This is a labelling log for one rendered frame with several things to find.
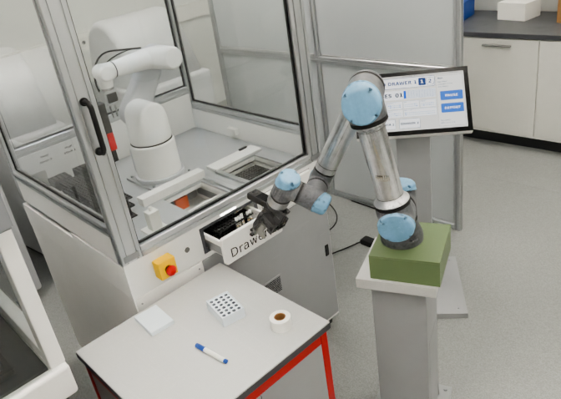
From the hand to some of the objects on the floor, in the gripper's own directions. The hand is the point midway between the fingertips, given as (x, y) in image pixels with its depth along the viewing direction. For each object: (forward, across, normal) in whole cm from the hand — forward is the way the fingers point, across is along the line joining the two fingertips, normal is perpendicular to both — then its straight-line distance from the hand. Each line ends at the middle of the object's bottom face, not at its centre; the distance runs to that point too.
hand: (259, 229), depth 212 cm
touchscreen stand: (+76, +101, -51) cm, 136 cm away
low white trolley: (+68, -41, -63) cm, 101 cm away
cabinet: (+112, +5, +1) cm, 112 cm away
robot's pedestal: (+51, +31, -87) cm, 105 cm away
